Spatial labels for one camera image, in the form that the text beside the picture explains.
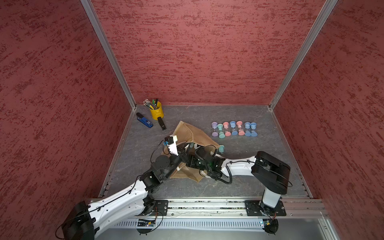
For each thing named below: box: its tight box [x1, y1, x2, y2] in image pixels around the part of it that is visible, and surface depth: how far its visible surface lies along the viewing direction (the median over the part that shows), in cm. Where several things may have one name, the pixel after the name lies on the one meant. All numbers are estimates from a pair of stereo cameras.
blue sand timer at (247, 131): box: [244, 121, 251, 137], surface depth 106 cm
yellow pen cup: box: [149, 101, 165, 121], surface depth 109 cm
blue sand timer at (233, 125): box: [229, 120, 238, 136], surface depth 108 cm
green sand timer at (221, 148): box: [218, 144, 225, 154], surface depth 96 cm
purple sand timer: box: [211, 121, 219, 137], surface depth 108 cm
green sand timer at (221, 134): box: [217, 123, 226, 139], surface depth 105 cm
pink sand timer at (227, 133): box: [223, 121, 232, 137], surface depth 108 cm
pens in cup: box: [143, 98, 159, 110], surface depth 105 cm
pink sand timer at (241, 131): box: [236, 120, 245, 136], surface depth 106 cm
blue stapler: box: [136, 112, 154, 128], surface depth 110 cm
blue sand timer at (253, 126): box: [250, 122, 258, 137], surface depth 108 cm
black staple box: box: [157, 117, 167, 131], surface depth 109 cm
